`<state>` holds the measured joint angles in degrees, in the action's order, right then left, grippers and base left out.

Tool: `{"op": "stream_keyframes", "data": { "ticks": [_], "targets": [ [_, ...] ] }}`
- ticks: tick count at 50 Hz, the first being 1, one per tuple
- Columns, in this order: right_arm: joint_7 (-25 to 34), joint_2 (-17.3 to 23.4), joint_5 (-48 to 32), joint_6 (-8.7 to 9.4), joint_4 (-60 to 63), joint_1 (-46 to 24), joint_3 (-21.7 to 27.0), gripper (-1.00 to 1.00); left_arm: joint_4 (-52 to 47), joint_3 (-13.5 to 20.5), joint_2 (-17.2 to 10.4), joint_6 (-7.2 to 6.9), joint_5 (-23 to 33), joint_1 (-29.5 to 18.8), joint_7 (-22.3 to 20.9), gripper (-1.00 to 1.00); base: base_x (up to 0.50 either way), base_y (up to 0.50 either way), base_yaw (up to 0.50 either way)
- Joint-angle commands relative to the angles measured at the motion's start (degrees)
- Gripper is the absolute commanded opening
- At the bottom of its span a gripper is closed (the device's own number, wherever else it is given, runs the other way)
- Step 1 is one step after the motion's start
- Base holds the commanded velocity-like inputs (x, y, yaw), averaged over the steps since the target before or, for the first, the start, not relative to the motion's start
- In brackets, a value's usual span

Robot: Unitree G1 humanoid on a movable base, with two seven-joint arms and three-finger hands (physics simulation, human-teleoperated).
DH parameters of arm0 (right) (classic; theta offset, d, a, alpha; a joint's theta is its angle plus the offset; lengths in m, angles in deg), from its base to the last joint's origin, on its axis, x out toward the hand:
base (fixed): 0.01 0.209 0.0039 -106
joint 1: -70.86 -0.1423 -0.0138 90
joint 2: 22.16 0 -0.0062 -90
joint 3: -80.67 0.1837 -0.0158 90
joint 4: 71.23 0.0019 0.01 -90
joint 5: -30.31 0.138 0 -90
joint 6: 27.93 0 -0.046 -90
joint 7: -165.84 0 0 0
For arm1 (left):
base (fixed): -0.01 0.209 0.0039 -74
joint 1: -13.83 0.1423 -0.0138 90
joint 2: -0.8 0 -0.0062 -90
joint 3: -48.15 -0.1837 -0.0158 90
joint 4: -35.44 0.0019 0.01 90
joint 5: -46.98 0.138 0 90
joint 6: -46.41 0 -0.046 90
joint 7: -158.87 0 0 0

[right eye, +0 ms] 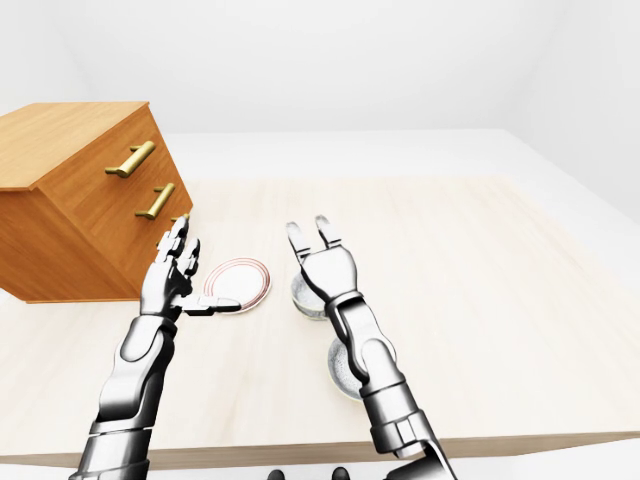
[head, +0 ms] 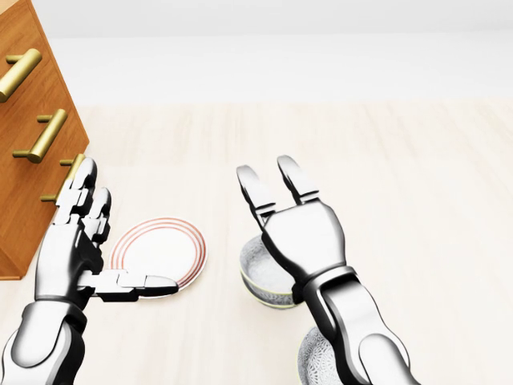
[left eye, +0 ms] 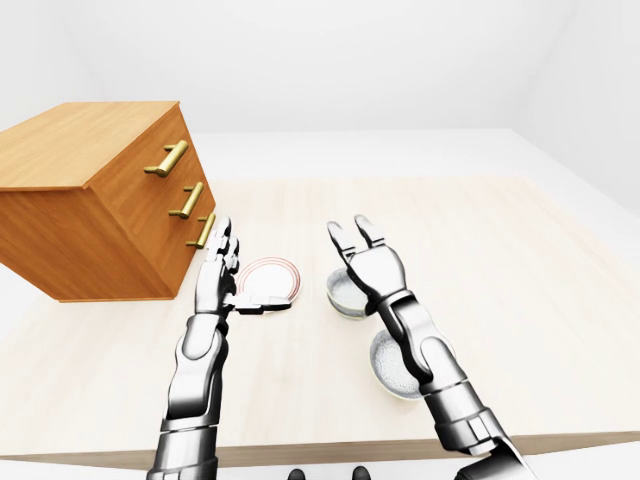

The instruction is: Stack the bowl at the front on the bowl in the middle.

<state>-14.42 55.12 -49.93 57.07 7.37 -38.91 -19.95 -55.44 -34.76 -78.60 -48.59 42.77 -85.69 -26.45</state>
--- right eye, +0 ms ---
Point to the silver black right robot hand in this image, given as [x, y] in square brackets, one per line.
[330, 272]

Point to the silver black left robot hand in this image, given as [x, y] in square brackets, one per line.
[162, 290]

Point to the patterned bowl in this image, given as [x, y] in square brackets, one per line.
[304, 300]
[341, 367]

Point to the wooden drawer front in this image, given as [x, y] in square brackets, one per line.
[135, 272]
[120, 225]
[90, 185]

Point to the white plate with red rings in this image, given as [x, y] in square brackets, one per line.
[240, 280]

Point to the wooden cabinet with drawers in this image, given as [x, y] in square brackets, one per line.
[30, 235]

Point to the small dark rounded shape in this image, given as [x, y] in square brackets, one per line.
[276, 475]
[340, 473]

